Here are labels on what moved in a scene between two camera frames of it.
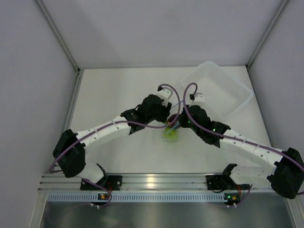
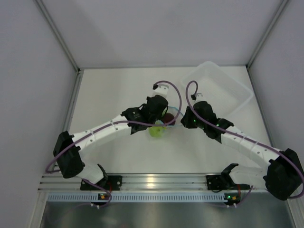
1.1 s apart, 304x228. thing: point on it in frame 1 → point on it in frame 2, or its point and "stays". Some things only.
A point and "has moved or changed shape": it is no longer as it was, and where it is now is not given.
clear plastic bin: (223, 92) stays
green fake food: (170, 135) → (157, 131)
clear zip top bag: (170, 131) has moved or changed shape
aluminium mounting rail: (195, 182) stays
